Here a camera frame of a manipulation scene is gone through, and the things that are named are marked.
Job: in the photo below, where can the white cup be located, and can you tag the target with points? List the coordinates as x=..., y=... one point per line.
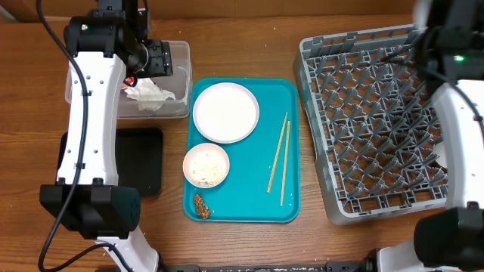
x=439, y=150

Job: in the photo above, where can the white rice pile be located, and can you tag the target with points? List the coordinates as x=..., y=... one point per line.
x=207, y=169

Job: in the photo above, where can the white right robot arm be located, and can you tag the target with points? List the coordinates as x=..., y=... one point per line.
x=449, y=58

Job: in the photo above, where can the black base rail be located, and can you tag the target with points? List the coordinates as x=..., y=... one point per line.
x=331, y=266

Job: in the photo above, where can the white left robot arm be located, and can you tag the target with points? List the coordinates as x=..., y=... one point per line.
x=104, y=47

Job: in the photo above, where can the wooden chopstick right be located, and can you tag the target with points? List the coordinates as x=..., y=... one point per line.
x=283, y=181

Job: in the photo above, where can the brown food scrap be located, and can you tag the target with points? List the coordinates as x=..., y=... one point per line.
x=202, y=210

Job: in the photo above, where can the wooden chopstick left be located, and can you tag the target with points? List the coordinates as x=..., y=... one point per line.
x=274, y=165

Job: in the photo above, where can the red snack wrapper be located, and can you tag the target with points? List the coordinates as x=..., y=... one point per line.
x=129, y=82

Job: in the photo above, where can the clear plastic bin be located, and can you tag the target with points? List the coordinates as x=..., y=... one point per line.
x=179, y=83

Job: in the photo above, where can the wooden chopstick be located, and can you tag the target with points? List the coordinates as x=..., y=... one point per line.
x=283, y=181
x=274, y=165

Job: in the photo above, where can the teal serving tray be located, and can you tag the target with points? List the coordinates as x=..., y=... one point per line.
x=242, y=196

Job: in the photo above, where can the grey dishwasher rack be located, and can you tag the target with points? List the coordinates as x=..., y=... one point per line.
x=372, y=125

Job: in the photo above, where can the white napkin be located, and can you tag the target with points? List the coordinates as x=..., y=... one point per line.
x=148, y=95

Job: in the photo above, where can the black plastic tray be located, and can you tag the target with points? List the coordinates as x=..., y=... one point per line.
x=143, y=162

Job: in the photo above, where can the small pink bowl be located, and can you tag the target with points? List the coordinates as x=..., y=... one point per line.
x=203, y=148

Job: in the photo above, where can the large pink plate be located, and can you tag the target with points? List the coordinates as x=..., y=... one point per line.
x=226, y=112

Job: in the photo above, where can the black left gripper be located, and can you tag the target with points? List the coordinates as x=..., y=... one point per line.
x=161, y=62

